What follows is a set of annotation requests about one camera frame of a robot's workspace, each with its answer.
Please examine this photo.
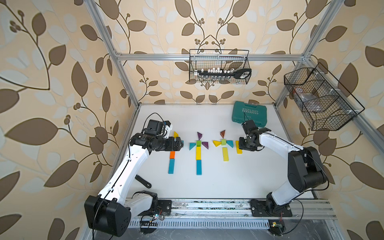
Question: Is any orange long block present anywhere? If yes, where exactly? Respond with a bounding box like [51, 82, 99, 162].
[170, 151, 176, 159]

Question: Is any long yellow block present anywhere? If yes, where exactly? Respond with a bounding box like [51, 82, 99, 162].
[222, 148, 229, 162]
[236, 141, 243, 155]
[196, 147, 202, 161]

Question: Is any long teal block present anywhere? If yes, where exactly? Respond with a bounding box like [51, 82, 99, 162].
[168, 159, 175, 175]
[196, 160, 202, 176]

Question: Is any brown wooden block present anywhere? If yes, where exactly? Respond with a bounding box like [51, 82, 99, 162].
[220, 130, 226, 139]

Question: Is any teal triangle block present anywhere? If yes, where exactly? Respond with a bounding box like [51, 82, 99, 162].
[227, 140, 234, 148]

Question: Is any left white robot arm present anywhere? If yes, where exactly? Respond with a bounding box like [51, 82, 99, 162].
[84, 120, 184, 237]

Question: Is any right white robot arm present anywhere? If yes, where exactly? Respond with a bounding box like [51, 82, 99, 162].
[239, 120, 329, 217]

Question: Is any green plastic tool case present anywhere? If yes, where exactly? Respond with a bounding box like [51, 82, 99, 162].
[232, 101, 268, 128]

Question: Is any dark green hand tool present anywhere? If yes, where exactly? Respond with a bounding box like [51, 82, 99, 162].
[135, 175, 152, 189]

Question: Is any plastic bag in basket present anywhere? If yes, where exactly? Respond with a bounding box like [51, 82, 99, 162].
[295, 88, 323, 113]

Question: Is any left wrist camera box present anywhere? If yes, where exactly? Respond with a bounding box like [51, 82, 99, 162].
[162, 121, 173, 139]

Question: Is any socket rail with sockets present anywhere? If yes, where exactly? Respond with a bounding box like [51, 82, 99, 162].
[192, 69, 252, 80]

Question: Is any back wire basket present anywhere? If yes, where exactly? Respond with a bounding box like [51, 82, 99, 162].
[187, 49, 252, 86]

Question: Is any wire basket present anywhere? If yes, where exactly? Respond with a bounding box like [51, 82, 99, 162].
[284, 63, 365, 131]
[187, 49, 252, 86]

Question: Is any right wire basket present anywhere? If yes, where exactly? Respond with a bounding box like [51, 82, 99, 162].
[284, 63, 365, 131]

